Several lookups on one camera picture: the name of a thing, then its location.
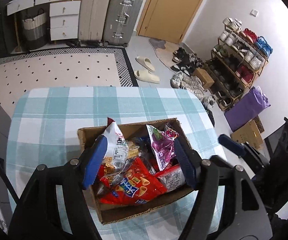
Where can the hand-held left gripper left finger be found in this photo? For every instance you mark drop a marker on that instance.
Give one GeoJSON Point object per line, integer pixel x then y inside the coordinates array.
{"type": "Point", "coordinates": [96, 160]}

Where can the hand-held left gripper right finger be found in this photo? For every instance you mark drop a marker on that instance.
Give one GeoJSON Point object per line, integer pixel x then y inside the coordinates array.
{"type": "Point", "coordinates": [184, 162]}

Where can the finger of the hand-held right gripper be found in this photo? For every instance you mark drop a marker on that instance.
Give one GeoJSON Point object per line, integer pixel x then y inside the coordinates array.
{"type": "Point", "coordinates": [231, 144]}
{"type": "Point", "coordinates": [220, 161]}

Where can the red white noodle snack packet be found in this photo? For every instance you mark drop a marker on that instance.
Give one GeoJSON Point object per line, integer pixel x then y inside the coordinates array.
{"type": "Point", "coordinates": [116, 150]}

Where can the purple grape candy packet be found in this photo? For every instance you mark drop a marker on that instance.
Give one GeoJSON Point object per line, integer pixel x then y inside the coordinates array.
{"type": "Point", "coordinates": [162, 145]}

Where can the red cone snack bag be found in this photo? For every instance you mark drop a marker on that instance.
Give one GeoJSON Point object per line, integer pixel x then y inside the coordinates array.
{"type": "Point", "coordinates": [131, 185]}

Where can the brown cardboard box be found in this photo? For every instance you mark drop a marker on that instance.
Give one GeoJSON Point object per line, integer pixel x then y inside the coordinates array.
{"type": "Point", "coordinates": [124, 212]}

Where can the large cardboard box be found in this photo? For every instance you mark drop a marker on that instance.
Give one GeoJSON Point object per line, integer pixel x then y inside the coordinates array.
{"type": "Point", "coordinates": [249, 132]}

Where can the purple bag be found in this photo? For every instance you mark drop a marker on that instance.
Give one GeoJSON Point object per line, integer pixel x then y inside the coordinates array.
{"type": "Point", "coordinates": [244, 110]}

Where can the red high-top sneakers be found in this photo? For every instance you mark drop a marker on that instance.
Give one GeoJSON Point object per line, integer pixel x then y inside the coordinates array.
{"type": "Point", "coordinates": [245, 73]}

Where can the small cardboard box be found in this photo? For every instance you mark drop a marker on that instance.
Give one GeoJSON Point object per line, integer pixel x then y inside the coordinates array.
{"type": "Point", "coordinates": [204, 77]}

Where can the pile of shoes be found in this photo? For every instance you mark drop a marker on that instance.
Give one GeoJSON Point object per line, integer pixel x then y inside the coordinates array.
{"type": "Point", "coordinates": [186, 80]}

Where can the wooden shoe rack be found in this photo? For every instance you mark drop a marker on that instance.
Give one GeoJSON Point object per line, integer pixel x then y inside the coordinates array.
{"type": "Point", "coordinates": [262, 67]}

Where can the beige slipper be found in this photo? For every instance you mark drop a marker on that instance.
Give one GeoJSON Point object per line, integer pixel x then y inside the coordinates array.
{"type": "Point", "coordinates": [146, 76]}
{"type": "Point", "coordinates": [145, 63]}

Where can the blue sneakers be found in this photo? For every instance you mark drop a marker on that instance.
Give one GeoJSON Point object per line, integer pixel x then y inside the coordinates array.
{"type": "Point", "coordinates": [264, 47]}

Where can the grey door mat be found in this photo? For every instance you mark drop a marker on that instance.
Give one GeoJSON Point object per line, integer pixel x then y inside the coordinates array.
{"type": "Point", "coordinates": [162, 50]}

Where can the white sneakers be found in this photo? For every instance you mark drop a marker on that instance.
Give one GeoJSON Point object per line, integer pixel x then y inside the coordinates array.
{"type": "Point", "coordinates": [232, 23]}

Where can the woven laundry basket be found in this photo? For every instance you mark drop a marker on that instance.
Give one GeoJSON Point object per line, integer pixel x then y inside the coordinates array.
{"type": "Point", "coordinates": [35, 30]}

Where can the white drawer desk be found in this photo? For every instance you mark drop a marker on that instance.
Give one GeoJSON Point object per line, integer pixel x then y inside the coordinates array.
{"type": "Point", "coordinates": [63, 20]}

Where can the silver suitcase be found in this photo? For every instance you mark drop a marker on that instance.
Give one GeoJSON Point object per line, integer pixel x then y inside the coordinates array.
{"type": "Point", "coordinates": [120, 17]}

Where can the wooden door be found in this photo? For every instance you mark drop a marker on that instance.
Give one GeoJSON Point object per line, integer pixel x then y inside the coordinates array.
{"type": "Point", "coordinates": [171, 12]}

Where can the beige suitcase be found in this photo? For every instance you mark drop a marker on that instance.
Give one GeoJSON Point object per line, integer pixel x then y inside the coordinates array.
{"type": "Point", "coordinates": [93, 12]}

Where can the wall switch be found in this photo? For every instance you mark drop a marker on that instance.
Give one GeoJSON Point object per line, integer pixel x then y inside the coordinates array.
{"type": "Point", "coordinates": [254, 12]}

